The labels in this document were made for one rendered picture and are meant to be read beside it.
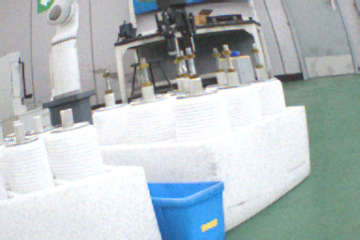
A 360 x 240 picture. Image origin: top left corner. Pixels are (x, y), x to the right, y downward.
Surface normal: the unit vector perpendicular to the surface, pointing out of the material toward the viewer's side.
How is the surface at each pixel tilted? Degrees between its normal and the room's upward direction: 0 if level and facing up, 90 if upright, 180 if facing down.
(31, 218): 90
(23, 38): 90
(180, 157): 90
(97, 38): 90
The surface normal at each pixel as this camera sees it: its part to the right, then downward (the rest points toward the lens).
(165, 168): -0.65, 0.18
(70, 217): 0.73, -0.07
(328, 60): -0.26, 0.13
